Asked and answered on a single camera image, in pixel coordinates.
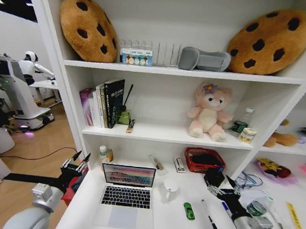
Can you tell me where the green reed diffuser bottle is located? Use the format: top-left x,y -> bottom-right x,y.
117,83 -> 135,126

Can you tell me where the white pill bottle green cap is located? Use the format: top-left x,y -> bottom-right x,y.
97,145 -> 109,164

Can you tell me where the red chair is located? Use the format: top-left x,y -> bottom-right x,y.
60,174 -> 86,208

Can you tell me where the white shelf unit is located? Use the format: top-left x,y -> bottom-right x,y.
4,0 -> 306,229

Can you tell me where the red plastic basket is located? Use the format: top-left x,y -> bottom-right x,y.
182,146 -> 228,176

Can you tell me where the small amber bottle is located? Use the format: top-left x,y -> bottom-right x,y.
105,148 -> 115,163

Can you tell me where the white kiosk machine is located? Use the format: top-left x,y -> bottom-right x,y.
0,53 -> 60,134

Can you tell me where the blue cable bundle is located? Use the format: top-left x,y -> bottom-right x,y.
234,170 -> 265,193

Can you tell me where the small yellow white carton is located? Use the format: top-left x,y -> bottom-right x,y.
239,126 -> 257,144

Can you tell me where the white background desk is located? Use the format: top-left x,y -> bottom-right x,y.
27,79 -> 64,108

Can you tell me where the silver laptop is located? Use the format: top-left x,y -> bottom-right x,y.
91,161 -> 159,229

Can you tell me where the green toy car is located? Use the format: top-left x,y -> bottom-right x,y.
182,201 -> 197,221

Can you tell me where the brown snack packet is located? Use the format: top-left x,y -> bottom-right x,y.
125,118 -> 137,134

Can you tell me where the black floor cable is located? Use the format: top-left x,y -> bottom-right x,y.
0,141 -> 80,165

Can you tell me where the box with coloured circles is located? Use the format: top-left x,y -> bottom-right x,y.
120,47 -> 154,67

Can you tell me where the green label water bottle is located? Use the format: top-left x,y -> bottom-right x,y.
229,105 -> 255,139

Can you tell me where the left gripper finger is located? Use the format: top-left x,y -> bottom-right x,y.
75,151 -> 91,174
60,149 -> 84,171

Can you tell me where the black cube box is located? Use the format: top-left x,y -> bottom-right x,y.
202,167 -> 227,189

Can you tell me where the brown plush toy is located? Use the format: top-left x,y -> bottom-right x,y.
263,117 -> 300,150

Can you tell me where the white book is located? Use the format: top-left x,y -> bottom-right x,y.
89,89 -> 104,128

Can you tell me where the purple book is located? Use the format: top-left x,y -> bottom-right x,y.
77,87 -> 97,127

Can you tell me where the pink plush cat toy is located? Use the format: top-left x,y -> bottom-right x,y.
184,80 -> 236,143

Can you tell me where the white humanoid robot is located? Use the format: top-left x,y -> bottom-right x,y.
16,50 -> 58,87

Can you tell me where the blue pen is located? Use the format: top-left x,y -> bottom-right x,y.
220,200 -> 234,218

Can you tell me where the olive spine book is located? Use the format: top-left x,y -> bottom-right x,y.
92,83 -> 112,129

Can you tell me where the brown cookie plush pillow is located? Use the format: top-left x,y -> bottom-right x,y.
55,0 -> 123,65
224,3 -> 306,79

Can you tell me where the metal spoon in wrapper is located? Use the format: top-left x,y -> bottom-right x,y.
271,208 -> 295,229

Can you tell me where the black book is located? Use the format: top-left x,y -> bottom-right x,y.
100,77 -> 126,130

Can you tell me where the green tape roll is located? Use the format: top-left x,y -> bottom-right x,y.
245,199 -> 268,218

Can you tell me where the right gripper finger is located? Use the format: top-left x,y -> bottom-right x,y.
224,175 -> 244,196
206,181 -> 226,198

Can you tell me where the purple wrapped flower bouquet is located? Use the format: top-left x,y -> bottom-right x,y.
253,156 -> 301,187

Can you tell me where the black cloth in basket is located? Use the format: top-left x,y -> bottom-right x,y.
190,152 -> 224,168

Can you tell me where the white pen box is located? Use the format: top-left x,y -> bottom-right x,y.
171,155 -> 188,175

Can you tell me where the white mug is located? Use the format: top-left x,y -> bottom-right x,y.
161,178 -> 181,205

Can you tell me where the white marker black cap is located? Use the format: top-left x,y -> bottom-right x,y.
199,198 -> 221,229

